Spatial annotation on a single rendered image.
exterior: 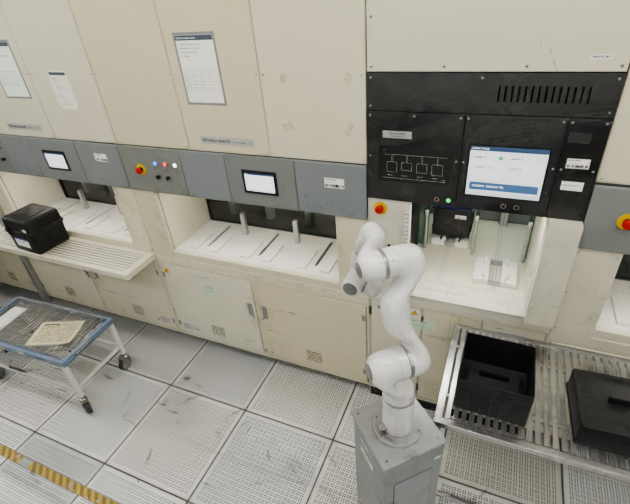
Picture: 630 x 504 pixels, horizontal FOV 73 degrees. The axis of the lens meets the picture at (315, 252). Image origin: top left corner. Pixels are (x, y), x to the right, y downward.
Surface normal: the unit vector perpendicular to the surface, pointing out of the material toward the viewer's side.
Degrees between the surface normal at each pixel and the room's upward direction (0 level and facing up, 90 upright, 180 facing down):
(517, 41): 92
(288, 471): 0
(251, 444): 0
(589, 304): 90
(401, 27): 90
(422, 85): 90
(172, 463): 0
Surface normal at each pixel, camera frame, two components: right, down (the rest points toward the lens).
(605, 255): -0.39, 0.53
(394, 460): -0.07, -0.84
